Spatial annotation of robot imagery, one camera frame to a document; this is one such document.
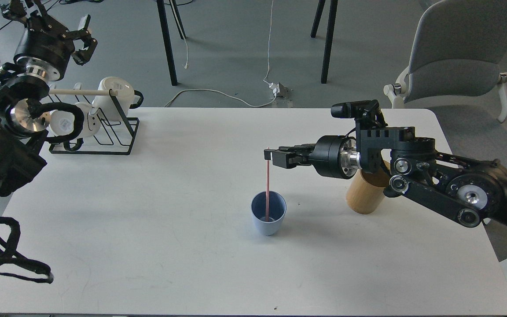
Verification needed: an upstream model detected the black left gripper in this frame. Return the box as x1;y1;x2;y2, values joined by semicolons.
13;9;97;81

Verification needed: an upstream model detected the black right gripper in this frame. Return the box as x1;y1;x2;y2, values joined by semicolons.
264;135;361;179

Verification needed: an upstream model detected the blue cup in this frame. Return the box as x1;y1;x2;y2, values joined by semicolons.
251;191;287;236

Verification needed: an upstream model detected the pink chopstick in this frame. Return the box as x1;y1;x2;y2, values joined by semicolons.
265;155;270;222

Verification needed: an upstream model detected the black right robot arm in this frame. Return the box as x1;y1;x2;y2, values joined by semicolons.
264;127;507;228

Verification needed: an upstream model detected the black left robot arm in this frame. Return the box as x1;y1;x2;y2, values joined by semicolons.
0;0;97;284

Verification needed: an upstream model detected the floor power socket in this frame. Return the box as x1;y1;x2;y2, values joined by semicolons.
269;82;294;108

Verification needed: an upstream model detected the white mug upper right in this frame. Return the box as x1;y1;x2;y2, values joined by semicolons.
92;77;144;122

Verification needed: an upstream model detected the white mug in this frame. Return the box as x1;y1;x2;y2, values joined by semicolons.
92;77;144;122
48;103;85;152

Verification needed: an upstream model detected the bamboo cylinder holder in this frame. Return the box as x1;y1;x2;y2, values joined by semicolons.
346;161;390;214

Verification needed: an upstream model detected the white mug lower left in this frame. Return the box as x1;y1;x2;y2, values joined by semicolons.
48;103;85;152

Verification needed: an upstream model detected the black table leg left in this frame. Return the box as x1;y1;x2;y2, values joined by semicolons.
156;0;186;86

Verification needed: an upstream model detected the black table leg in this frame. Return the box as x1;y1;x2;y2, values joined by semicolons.
310;0;338;84
156;0;186;86

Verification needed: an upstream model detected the black table leg right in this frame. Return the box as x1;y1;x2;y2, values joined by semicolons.
310;0;338;84

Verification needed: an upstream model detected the grey office chair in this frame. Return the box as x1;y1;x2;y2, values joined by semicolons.
383;0;507;122

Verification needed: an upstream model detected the white cable on floor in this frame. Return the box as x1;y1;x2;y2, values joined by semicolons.
164;0;277;108

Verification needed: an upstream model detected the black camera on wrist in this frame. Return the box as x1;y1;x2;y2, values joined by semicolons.
331;99;388;129

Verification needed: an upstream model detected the black wire mug rack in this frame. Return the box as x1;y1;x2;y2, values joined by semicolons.
49;85;142;156

